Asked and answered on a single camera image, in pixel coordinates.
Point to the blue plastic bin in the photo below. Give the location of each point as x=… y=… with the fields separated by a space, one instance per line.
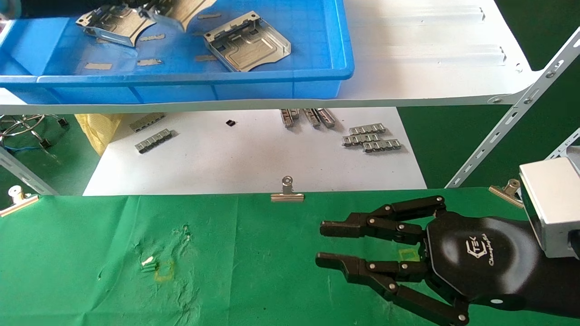
x=181 y=90

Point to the silver binder clip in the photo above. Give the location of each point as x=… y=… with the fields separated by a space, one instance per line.
x=17 y=195
x=287 y=196
x=505 y=194

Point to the black stool with chrome base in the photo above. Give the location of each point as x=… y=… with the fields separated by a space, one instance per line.
x=62 y=122

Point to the green table cloth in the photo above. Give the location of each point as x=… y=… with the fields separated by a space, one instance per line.
x=249 y=271

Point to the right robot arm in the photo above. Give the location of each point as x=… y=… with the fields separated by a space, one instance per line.
x=562 y=285

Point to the white metal shelf rack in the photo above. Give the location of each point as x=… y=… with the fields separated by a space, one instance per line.
x=430 y=54

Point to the grey metal connector strip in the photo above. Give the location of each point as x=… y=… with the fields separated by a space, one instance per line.
x=311 y=117
x=367 y=129
x=361 y=138
x=327 y=117
x=287 y=117
x=147 y=121
x=154 y=140
x=382 y=145

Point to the stamped sheet metal bracket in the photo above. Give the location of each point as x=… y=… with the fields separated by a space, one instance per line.
x=247 y=45
x=115 y=25
x=186 y=11

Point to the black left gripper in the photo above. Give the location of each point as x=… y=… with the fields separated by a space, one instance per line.
x=59 y=5

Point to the yellow cloth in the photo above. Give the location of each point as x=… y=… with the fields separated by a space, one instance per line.
x=97 y=129

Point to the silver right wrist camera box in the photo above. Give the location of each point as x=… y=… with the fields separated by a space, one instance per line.
x=548 y=203

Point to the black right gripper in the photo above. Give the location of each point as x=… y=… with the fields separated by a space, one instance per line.
x=476 y=258

